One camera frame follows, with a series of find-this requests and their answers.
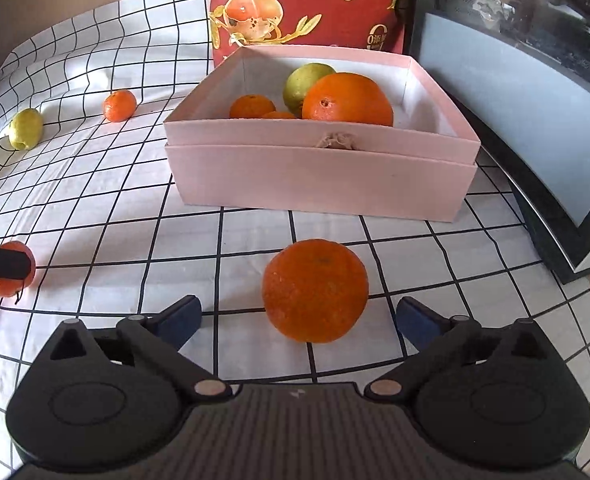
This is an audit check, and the black-framed monitor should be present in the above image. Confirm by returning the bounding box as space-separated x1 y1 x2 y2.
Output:
406 5 590 286

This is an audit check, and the red orange-print bag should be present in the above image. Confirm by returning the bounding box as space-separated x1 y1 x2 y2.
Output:
205 0 418 69

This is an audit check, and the orange mandarin with stem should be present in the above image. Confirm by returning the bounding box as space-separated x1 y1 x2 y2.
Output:
0 240 37 306

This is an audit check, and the pink cardboard box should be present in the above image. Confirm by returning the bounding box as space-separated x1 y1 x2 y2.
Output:
163 45 482 223

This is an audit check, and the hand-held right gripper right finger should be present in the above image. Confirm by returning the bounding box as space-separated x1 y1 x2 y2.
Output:
365 296 550 402

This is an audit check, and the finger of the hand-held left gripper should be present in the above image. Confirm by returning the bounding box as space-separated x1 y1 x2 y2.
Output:
0 244 32 279

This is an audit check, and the large orange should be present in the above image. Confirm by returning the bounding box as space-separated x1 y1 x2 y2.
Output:
302 72 394 128

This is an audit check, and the white black-checked tablecloth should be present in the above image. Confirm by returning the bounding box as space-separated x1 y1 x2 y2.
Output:
0 0 590 463

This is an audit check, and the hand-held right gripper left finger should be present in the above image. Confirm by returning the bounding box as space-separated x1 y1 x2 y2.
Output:
50 295 232 403

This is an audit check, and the yellow lemon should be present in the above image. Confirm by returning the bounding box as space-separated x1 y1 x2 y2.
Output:
282 62 337 117
8 108 44 151

